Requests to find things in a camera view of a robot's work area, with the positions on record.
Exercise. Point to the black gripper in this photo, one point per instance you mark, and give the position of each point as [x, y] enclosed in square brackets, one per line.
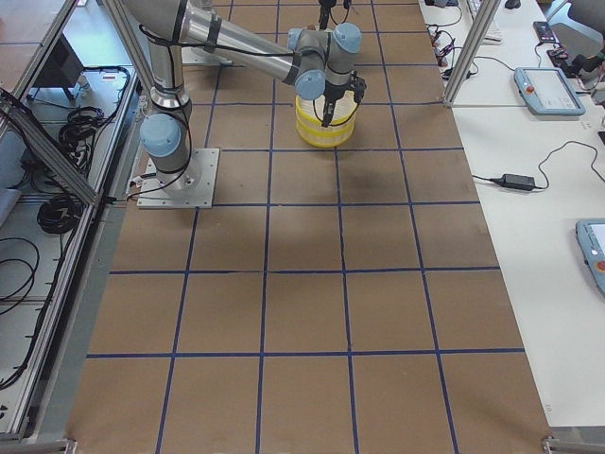
[335, 92]

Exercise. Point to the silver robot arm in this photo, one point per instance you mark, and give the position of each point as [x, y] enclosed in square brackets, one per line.
[317, 62]

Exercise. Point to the black power adapter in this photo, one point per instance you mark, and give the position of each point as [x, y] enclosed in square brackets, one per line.
[515, 181]

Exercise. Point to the blue teach pendant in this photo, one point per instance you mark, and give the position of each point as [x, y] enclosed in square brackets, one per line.
[546, 91]
[590, 237]

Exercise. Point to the black smartphone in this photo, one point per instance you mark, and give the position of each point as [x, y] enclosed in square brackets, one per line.
[544, 32]

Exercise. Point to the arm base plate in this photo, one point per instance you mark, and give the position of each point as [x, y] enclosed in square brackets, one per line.
[194, 189]

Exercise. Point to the aluminium frame post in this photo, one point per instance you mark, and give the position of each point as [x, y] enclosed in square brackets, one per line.
[473, 41]

